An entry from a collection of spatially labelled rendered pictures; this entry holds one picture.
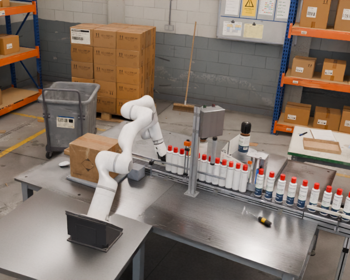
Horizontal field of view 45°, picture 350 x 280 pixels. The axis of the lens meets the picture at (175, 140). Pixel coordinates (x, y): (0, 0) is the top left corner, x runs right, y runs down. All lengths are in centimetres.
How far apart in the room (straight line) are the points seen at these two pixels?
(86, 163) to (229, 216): 109
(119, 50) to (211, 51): 180
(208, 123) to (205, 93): 478
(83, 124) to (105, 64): 152
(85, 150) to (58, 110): 218
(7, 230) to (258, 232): 154
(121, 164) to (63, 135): 286
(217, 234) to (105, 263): 72
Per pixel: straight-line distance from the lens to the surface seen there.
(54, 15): 866
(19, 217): 292
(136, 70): 635
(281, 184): 299
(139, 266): 305
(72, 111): 522
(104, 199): 256
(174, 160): 322
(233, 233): 276
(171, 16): 757
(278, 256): 264
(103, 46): 646
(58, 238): 268
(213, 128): 289
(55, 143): 545
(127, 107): 282
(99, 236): 251
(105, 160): 261
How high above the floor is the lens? 238
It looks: 23 degrees down
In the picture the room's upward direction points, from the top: 3 degrees clockwise
